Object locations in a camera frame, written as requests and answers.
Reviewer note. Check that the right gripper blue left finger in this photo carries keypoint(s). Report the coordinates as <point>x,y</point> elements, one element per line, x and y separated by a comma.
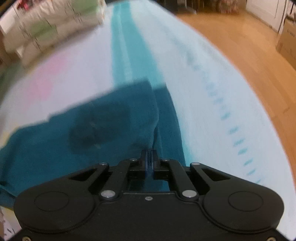
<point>124,175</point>

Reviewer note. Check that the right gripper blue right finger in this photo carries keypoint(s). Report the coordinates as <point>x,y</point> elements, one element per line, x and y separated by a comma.
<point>171,171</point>

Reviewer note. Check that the teal green pants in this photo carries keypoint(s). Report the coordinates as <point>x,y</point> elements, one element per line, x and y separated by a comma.
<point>111,128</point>

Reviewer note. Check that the floral bed sheet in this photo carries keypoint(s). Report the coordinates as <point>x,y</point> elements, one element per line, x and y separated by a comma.
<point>222,122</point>

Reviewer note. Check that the brown cardboard box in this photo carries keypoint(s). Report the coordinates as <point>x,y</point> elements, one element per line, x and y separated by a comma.
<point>286,44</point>

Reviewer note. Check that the lower leaf print pillow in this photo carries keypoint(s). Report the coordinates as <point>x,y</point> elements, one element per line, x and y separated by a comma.
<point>50,22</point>

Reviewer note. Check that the white door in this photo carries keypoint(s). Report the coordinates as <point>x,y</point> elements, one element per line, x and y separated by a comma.
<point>269,11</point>

